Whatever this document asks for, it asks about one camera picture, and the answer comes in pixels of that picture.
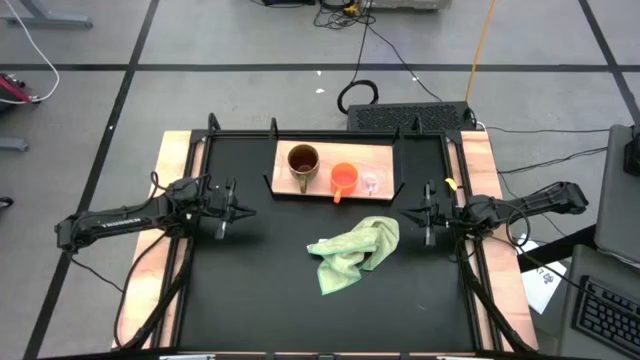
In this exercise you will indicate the orange plastic cup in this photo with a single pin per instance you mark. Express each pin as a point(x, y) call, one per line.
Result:
point(344, 177)

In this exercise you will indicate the grey desk leg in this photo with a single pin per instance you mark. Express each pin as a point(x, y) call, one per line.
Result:
point(50, 21)

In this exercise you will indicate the wooden shelf with black frame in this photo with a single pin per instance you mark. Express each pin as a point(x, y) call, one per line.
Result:
point(340, 152)

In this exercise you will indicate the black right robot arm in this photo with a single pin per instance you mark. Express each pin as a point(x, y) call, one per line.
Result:
point(530, 205)

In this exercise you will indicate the black desktop device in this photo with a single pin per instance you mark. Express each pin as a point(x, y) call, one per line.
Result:
point(632, 155)

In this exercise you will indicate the black computer keyboard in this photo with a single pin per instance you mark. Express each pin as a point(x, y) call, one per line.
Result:
point(607, 315)

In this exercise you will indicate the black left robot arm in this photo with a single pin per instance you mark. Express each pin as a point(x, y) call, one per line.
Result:
point(120, 222)

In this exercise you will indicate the brown ceramic mug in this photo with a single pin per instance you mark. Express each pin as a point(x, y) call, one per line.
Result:
point(303, 160)

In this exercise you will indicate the grey office desk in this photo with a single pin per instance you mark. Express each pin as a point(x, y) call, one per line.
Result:
point(617, 200)

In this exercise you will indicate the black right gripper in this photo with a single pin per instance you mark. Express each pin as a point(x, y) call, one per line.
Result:
point(447, 212)

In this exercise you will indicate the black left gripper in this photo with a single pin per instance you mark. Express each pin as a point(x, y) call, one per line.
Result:
point(217, 202)

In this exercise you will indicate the white paper sheet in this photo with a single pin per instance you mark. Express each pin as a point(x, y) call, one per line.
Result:
point(545, 285)

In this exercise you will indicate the clear glass cup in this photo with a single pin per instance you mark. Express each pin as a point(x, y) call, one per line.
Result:
point(371, 180)

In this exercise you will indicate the yellow tag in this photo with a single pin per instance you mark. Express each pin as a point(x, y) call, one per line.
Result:
point(452, 184)

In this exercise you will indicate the red equipment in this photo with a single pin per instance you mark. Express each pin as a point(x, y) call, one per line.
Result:
point(12, 90)

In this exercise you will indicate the green microfiber cloth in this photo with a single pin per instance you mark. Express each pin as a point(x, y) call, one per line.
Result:
point(350, 250)

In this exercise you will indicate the black aluminium table frame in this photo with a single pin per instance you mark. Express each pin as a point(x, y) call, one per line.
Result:
point(187, 280)

